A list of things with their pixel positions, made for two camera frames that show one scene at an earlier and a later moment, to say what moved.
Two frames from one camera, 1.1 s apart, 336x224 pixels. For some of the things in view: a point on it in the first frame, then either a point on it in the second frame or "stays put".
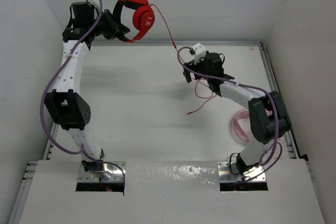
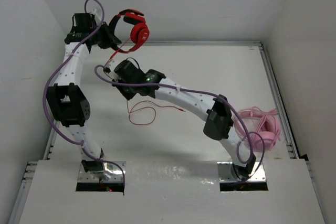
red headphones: [144, 17] → [139, 31]
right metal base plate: [226, 176] stays put
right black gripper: [192, 66] → [127, 94]
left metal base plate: [114, 172] stays put
